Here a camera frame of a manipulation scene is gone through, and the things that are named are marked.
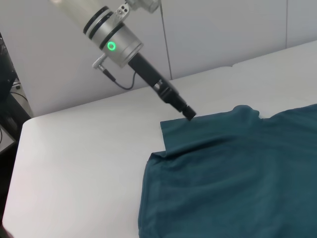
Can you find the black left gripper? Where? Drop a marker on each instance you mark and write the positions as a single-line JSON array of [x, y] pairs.
[[146, 72]]

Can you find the teal blue shirt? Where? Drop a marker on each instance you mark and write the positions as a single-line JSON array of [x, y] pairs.
[[235, 173]]

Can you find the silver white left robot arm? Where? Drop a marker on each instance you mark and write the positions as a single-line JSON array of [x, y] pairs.
[[119, 37]]

